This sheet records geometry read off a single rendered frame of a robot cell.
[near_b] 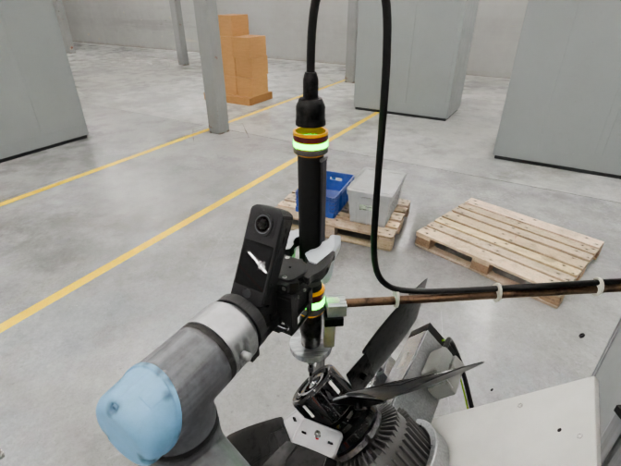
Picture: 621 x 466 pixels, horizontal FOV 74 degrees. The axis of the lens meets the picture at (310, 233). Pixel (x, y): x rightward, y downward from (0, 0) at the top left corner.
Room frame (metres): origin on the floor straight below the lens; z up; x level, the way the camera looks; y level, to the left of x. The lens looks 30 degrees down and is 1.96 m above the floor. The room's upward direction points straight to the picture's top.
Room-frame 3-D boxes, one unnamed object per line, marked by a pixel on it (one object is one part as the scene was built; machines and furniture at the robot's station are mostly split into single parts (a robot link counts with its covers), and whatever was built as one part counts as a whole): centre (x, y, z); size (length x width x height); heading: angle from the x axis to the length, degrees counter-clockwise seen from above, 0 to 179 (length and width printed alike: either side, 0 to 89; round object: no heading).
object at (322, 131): (0.50, 0.00, 1.80); 0.04 x 0.04 x 0.03
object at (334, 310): (0.50, -0.01, 1.49); 0.09 x 0.07 x 0.10; 95
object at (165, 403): (0.26, 0.13, 1.63); 0.11 x 0.08 x 0.09; 150
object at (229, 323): (0.33, 0.09, 1.63); 0.08 x 0.05 x 0.08; 60
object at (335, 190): (3.69, -0.15, 0.25); 0.60 x 0.41 x 0.22; 157
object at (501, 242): (3.04, -1.71, 0.07); 1.20 x 1.00 x 0.15; 44
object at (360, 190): (3.49, -0.62, 0.31); 0.60 x 0.42 x 0.33; 157
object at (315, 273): (0.44, 0.00, 1.65); 0.09 x 0.05 x 0.02; 140
